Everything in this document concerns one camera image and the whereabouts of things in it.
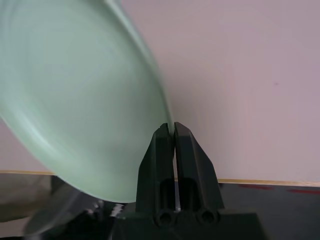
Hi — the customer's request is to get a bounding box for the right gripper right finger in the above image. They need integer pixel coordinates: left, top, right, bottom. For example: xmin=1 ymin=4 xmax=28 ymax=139
xmin=173 ymin=121 xmax=225 ymax=225

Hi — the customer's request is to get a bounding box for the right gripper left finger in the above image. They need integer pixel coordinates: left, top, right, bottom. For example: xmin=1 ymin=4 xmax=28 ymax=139
xmin=136 ymin=122 xmax=176 ymax=226

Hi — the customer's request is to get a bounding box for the green plate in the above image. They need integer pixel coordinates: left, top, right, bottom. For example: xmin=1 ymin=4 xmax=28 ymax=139
xmin=0 ymin=0 xmax=175 ymax=204

